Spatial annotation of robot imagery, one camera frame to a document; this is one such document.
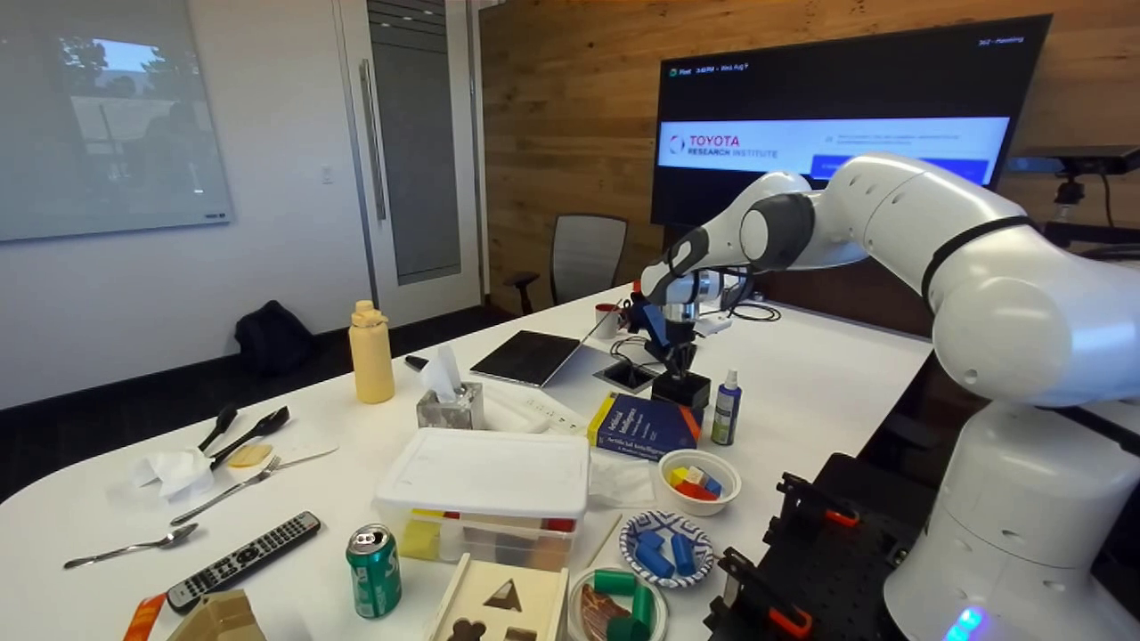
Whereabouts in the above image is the blue patterned plate with blocks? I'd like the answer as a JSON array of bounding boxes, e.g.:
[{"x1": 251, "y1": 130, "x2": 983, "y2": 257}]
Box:
[{"x1": 620, "y1": 504, "x2": 719, "y2": 591}]

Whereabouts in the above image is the black kitchen utensil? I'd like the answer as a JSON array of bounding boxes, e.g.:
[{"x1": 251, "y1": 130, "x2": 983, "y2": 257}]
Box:
[{"x1": 191, "y1": 402, "x2": 244, "y2": 455}]

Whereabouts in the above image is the black stereo camera on stand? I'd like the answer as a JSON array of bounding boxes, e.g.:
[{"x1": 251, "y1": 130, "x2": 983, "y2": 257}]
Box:
[{"x1": 1004, "y1": 142, "x2": 1140, "y2": 206}]

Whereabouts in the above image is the black flat pad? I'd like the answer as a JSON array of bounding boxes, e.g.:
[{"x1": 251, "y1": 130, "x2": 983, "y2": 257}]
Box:
[{"x1": 590, "y1": 353, "x2": 660, "y2": 394}]

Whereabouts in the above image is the large wall television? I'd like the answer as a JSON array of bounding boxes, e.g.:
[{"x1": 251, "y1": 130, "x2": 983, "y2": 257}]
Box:
[{"x1": 650, "y1": 9, "x2": 1053, "y2": 239}]

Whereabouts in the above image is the metal spoon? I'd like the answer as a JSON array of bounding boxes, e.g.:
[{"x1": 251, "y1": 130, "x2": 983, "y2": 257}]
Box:
[{"x1": 60, "y1": 519, "x2": 202, "y2": 573}]

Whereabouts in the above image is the black serving spoon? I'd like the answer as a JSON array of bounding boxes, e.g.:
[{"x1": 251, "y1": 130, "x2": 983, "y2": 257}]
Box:
[{"x1": 206, "y1": 402, "x2": 293, "y2": 477}]

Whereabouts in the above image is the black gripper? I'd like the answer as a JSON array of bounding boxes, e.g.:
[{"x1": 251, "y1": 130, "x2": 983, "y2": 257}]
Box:
[{"x1": 646, "y1": 302, "x2": 707, "y2": 381}]

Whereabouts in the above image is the green soda can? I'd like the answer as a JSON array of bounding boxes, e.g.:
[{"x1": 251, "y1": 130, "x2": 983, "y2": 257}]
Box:
[{"x1": 342, "y1": 519, "x2": 406, "y2": 623}]

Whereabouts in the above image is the grey tablet laptop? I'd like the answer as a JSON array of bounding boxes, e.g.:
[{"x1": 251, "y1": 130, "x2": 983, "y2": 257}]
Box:
[{"x1": 468, "y1": 328, "x2": 625, "y2": 391}]

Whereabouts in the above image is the crumpled white napkin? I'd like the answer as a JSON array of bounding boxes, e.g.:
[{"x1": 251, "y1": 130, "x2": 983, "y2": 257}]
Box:
[{"x1": 124, "y1": 445, "x2": 222, "y2": 509}]

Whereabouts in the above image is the wooden shape sorter box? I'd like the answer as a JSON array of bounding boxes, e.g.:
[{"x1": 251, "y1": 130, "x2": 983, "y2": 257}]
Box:
[{"x1": 426, "y1": 547, "x2": 573, "y2": 641}]

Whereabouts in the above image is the black clamp with orange tip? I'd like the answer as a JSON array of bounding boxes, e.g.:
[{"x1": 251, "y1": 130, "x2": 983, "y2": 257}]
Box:
[{"x1": 717, "y1": 543, "x2": 821, "y2": 641}]

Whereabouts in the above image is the clear bin with white lid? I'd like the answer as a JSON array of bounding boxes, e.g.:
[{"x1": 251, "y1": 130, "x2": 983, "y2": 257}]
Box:
[{"x1": 369, "y1": 423, "x2": 596, "y2": 578}]

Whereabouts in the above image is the black cable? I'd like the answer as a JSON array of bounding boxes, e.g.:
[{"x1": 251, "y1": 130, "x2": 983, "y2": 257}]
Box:
[{"x1": 725, "y1": 299, "x2": 786, "y2": 328}]

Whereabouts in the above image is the black box object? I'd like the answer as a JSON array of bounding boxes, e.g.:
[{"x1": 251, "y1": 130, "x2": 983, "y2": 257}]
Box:
[{"x1": 650, "y1": 366, "x2": 717, "y2": 418}]

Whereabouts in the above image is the wall whiteboard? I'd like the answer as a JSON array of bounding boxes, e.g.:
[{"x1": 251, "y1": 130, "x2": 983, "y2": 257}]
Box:
[{"x1": 0, "y1": 0, "x2": 239, "y2": 250}]

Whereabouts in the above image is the tan water bottle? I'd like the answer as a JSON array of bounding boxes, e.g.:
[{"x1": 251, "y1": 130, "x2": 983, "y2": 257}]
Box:
[{"x1": 346, "y1": 296, "x2": 398, "y2": 408}]

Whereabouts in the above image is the blue book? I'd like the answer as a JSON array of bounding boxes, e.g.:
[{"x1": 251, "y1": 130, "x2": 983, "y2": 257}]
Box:
[{"x1": 586, "y1": 388, "x2": 707, "y2": 467}]

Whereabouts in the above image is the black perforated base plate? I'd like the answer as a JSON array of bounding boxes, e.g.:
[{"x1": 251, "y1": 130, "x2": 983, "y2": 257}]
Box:
[{"x1": 702, "y1": 449, "x2": 966, "y2": 641}]

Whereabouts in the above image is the orange flat piece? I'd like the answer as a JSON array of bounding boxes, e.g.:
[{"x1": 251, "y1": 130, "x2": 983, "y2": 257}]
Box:
[{"x1": 118, "y1": 591, "x2": 170, "y2": 641}]

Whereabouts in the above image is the white bowl with coloured blocks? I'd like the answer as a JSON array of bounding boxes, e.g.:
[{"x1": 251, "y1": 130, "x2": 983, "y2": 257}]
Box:
[{"x1": 653, "y1": 445, "x2": 747, "y2": 519}]

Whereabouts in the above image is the black remote control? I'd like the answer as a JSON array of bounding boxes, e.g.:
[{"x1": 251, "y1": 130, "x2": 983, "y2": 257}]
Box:
[{"x1": 160, "y1": 504, "x2": 327, "y2": 618}]

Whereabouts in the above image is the brown cardboard box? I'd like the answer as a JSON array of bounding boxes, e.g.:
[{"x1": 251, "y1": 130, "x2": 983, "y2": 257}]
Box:
[{"x1": 165, "y1": 588, "x2": 271, "y2": 641}]

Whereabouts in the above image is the metal knife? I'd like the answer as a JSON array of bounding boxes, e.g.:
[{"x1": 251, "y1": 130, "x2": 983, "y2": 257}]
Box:
[{"x1": 169, "y1": 442, "x2": 342, "y2": 531}]

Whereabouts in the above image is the black mesh office chair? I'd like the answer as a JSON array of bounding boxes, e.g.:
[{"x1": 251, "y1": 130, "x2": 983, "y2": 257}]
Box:
[{"x1": 507, "y1": 208, "x2": 630, "y2": 318}]

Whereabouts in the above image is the grey tissue box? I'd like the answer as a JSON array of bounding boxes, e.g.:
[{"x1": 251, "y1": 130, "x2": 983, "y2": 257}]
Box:
[{"x1": 413, "y1": 341, "x2": 487, "y2": 435}]

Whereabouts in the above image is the black backpack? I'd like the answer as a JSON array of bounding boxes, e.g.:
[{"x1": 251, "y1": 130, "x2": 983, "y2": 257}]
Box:
[{"x1": 232, "y1": 296, "x2": 321, "y2": 378}]

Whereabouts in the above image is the small spray bottle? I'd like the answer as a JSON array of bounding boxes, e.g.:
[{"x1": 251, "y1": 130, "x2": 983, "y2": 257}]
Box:
[{"x1": 707, "y1": 366, "x2": 747, "y2": 449}]

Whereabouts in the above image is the plate with green toy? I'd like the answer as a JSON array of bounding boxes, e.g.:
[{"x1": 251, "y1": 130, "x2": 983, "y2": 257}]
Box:
[{"x1": 563, "y1": 561, "x2": 675, "y2": 641}]

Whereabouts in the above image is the grey door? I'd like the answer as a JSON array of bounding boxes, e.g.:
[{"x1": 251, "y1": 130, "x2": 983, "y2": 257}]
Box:
[{"x1": 337, "y1": 0, "x2": 487, "y2": 329}]

